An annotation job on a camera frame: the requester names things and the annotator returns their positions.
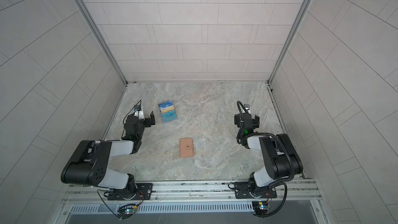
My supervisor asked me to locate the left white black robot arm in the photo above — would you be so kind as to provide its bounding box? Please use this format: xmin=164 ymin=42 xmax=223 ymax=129
xmin=61 ymin=113 xmax=155 ymax=191

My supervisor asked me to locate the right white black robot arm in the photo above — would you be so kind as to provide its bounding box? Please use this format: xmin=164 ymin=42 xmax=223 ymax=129
xmin=234 ymin=113 xmax=303 ymax=195

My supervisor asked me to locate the teal card on table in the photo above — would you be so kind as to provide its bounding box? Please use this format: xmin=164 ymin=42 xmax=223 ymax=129
xmin=161 ymin=111 xmax=177 ymax=123

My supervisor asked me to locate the gold beige card on table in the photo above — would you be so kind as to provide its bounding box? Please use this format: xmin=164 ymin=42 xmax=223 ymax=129
xmin=160 ymin=105 xmax=175 ymax=114

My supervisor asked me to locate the blue VIP card on table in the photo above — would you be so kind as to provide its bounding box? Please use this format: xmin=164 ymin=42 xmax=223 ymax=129
xmin=158 ymin=101 xmax=174 ymax=110

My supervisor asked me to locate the white ventilation grille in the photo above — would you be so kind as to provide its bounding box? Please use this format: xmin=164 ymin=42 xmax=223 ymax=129
xmin=70 ymin=201 xmax=254 ymax=214

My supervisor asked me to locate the right green circuit board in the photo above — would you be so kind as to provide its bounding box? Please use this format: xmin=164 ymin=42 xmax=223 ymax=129
xmin=252 ymin=202 xmax=270 ymax=216

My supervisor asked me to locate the green circuit board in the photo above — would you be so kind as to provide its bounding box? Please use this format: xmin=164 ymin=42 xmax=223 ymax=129
xmin=252 ymin=202 xmax=270 ymax=216
xmin=118 ymin=204 xmax=138 ymax=215

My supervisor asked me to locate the left green circuit board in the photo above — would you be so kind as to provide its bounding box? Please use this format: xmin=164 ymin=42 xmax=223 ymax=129
xmin=118 ymin=204 xmax=138 ymax=215

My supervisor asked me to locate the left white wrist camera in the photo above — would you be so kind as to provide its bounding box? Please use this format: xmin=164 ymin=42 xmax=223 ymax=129
xmin=134 ymin=105 xmax=145 ymax=119

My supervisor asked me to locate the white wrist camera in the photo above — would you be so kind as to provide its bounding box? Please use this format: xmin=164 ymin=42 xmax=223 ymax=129
xmin=134 ymin=105 xmax=145 ymax=119
xmin=244 ymin=104 xmax=251 ymax=114

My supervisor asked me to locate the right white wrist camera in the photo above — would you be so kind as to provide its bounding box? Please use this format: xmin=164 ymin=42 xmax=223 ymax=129
xmin=244 ymin=104 xmax=251 ymax=114

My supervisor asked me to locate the left black camera cable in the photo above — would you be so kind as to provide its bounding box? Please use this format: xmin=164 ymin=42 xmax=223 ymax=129
xmin=122 ymin=100 xmax=143 ymax=139

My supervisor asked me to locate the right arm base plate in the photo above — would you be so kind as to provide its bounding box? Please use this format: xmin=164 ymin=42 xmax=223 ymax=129
xmin=232 ymin=181 xmax=277 ymax=199

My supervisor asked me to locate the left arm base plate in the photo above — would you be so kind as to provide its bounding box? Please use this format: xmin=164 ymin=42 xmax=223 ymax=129
xmin=104 ymin=183 xmax=153 ymax=201

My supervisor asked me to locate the aluminium mounting rail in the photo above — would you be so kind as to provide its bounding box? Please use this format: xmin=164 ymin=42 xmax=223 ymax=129
xmin=61 ymin=178 xmax=322 ymax=205

